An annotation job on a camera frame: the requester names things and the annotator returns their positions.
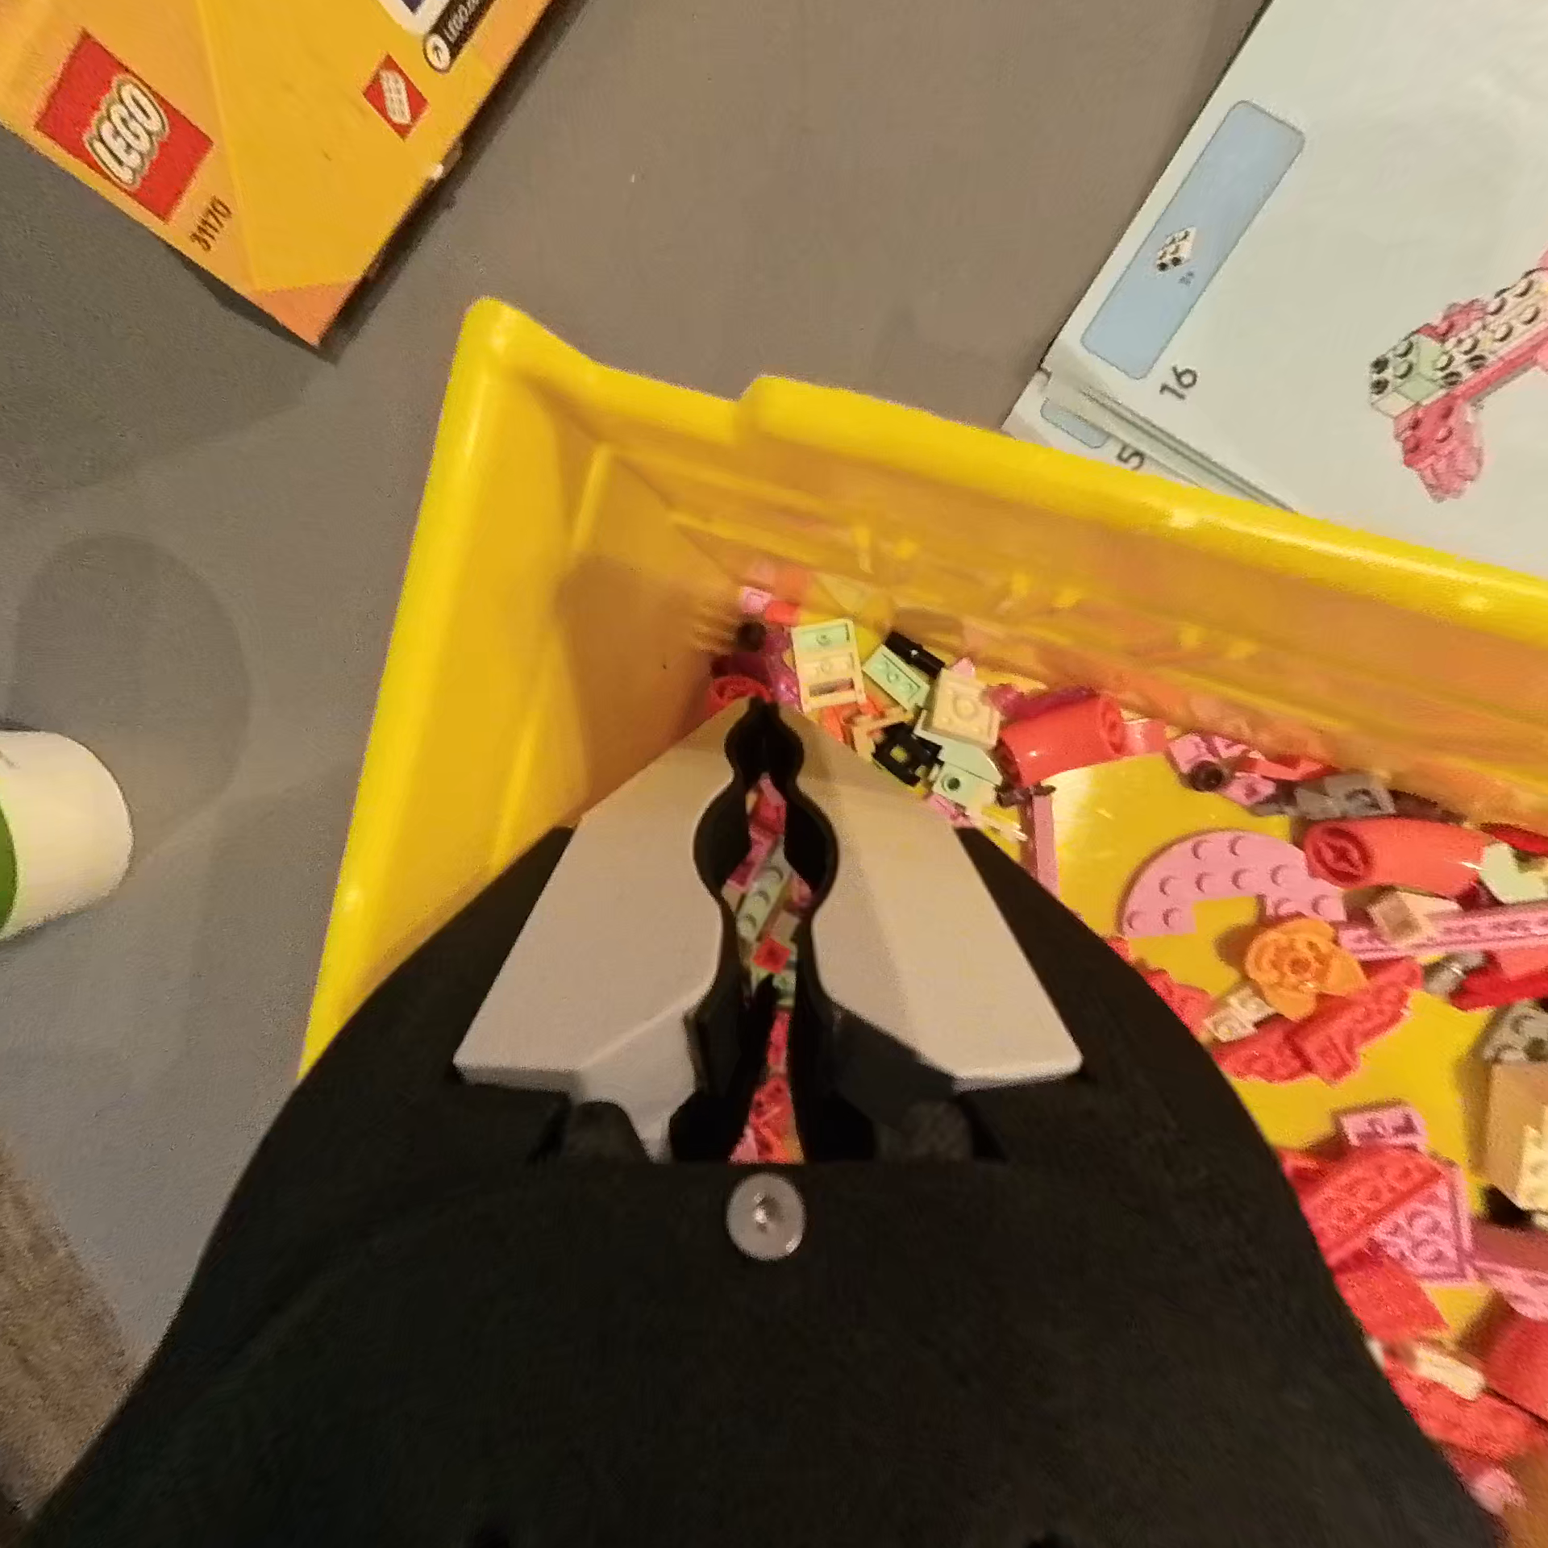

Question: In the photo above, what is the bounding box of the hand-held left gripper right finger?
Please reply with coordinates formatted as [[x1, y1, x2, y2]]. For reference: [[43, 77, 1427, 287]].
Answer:
[[760, 707, 1085, 1160]]

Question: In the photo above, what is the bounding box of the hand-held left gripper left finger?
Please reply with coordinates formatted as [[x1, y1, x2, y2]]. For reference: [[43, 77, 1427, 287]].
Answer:
[[454, 696, 782, 1162]]

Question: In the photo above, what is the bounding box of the yellow brick storage bin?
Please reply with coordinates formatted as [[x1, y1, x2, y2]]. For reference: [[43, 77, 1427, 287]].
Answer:
[[298, 296, 1548, 1548]]

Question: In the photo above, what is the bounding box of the pile of colourful toy bricks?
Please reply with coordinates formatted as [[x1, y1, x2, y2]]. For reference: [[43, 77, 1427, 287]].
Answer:
[[709, 585, 1548, 1531]]

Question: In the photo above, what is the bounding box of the grey desk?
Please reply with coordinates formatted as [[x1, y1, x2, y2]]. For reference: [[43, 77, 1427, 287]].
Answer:
[[0, 0, 1272, 1367]]

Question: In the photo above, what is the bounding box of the white paper cup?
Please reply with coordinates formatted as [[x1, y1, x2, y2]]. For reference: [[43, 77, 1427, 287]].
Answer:
[[0, 726, 135, 945]]

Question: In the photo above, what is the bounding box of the orange toy set box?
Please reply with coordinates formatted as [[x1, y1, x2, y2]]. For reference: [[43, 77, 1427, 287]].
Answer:
[[0, 0, 559, 350]]

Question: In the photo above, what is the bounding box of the open instruction booklet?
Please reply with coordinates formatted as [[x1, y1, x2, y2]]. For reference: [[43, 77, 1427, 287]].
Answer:
[[1002, 0, 1548, 569]]

